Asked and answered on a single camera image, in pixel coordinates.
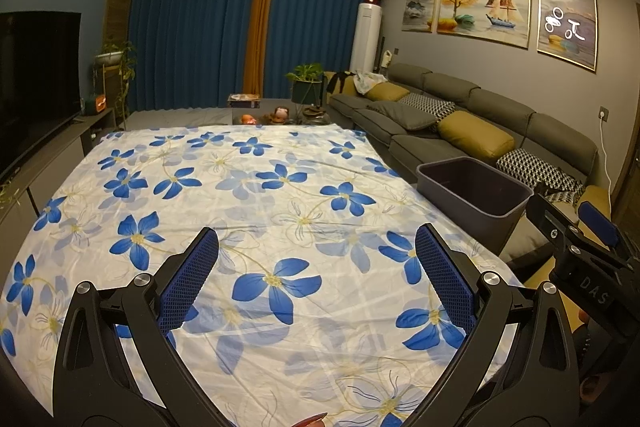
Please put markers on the trailing plant in white bowl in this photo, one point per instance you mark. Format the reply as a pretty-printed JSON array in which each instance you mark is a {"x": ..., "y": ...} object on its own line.
[{"x": 115, "y": 57}]

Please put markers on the white bottle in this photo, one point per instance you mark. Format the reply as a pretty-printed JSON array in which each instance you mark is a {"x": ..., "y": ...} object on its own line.
[{"x": 385, "y": 59}]

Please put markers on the black flat television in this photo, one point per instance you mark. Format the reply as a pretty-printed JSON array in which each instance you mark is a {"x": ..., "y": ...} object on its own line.
[{"x": 35, "y": 82}]

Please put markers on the potted plant in dark pot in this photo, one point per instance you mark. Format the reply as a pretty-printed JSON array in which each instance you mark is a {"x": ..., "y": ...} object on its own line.
[{"x": 305, "y": 79}]

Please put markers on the small patterned cushion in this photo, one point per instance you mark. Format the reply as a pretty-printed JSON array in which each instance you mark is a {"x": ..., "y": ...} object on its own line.
[{"x": 430, "y": 106}]

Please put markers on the small framed landscape painting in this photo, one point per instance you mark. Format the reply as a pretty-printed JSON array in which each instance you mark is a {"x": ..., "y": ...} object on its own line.
[{"x": 419, "y": 4}]

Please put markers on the white cloth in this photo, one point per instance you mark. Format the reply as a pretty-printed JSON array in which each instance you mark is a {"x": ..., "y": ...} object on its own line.
[{"x": 370, "y": 82}]

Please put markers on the orange curtain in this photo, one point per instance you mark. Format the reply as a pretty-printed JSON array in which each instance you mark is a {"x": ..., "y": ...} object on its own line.
[{"x": 260, "y": 22}]

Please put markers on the grey cushion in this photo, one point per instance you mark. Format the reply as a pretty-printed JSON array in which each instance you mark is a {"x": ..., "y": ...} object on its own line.
[{"x": 402, "y": 116}]

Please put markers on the black cloth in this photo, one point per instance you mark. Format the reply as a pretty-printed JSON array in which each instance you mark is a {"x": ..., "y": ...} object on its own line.
[{"x": 339, "y": 83}]

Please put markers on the grey sofa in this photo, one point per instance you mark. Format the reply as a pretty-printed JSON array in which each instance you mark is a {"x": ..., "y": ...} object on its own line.
[{"x": 500, "y": 102}]

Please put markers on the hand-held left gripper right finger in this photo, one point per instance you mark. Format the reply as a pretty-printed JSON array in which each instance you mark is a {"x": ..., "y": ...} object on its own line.
[{"x": 445, "y": 282}]

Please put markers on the small toy figure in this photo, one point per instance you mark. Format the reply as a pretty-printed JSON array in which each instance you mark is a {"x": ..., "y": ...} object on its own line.
[{"x": 279, "y": 114}]

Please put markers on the grey television cabinet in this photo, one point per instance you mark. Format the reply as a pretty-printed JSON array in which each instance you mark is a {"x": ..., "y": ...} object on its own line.
[{"x": 75, "y": 142}]

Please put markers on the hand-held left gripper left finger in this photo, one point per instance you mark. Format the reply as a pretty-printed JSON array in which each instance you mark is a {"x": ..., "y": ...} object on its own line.
[{"x": 190, "y": 282}]

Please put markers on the flat printed box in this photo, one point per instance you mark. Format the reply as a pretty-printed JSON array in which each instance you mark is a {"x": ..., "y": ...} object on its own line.
[{"x": 244, "y": 100}]

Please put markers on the white standing air conditioner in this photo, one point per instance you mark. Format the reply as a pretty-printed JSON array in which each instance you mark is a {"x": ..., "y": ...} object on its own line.
[{"x": 365, "y": 37}]

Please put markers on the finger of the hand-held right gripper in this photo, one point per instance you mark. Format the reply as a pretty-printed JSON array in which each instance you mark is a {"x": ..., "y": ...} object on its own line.
[
  {"x": 552, "y": 219},
  {"x": 600, "y": 219}
]

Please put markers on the blue curtain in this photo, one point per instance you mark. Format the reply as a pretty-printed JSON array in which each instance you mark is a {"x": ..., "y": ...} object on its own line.
[
  {"x": 195, "y": 27},
  {"x": 320, "y": 17}
]

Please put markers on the wide framed sailboat painting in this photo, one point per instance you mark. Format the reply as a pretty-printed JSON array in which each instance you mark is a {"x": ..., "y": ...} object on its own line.
[{"x": 482, "y": 9}]

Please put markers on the wooden wall panel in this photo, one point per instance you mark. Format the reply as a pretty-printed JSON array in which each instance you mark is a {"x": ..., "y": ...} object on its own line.
[{"x": 119, "y": 22}]

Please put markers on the large patterned cushion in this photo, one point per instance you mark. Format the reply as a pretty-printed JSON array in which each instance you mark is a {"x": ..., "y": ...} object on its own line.
[{"x": 535, "y": 167}]

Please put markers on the framed painting with glare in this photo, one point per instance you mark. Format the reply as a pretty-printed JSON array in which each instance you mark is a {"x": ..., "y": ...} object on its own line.
[{"x": 567, "y": 22}]

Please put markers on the large mustard cushion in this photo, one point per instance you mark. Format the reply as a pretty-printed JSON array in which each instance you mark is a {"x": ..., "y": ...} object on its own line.
[{"x": 475, "y": 134}]

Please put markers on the grey plastic bin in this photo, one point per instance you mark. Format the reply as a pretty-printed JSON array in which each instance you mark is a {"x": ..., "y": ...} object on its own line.
[{"x": 465, "y": 207}]

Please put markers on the small mustard cushion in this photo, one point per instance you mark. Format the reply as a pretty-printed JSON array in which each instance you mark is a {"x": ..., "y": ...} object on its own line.
[{"x": 387, "y": 92}]

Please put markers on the wooden plant stand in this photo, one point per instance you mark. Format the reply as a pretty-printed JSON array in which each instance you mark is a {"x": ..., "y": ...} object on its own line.
[{"x": 107, "y": 89}]

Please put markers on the blue floral tablecloth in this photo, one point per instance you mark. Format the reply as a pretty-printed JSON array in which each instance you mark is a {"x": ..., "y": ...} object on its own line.
[{"x": 225, "y": 207}]

